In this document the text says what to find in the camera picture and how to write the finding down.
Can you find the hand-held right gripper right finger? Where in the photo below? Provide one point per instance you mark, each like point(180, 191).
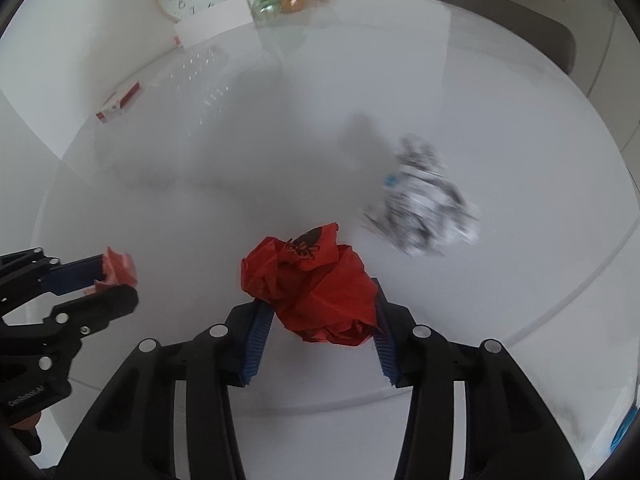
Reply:
point(389, 355)

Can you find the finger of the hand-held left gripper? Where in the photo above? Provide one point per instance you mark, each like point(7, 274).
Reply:
point(70, 275)
point(107, 302)

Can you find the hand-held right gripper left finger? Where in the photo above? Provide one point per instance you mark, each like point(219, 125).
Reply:
point(257, 345)

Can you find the pink wrapper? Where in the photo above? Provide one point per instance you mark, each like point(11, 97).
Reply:
point(120, 267)

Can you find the red plastic bag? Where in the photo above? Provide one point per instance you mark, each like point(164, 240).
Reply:
point(320, 290)

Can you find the person's left hand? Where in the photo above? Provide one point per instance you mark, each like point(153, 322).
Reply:
point(25, 421)

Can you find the crumpled printed paper ball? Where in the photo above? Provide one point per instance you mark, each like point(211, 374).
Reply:
point(425, 200)

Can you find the red and white box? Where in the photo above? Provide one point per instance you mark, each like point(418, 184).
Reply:
point(119, 104)

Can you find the white card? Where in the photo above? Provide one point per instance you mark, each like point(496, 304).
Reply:
point(212, 25)

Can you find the clear plastic bag with fruit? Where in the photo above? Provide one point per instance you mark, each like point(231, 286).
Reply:
point(295, 2)

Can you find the grey upholstered chair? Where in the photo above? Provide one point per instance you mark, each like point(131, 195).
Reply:
point(510, 20)

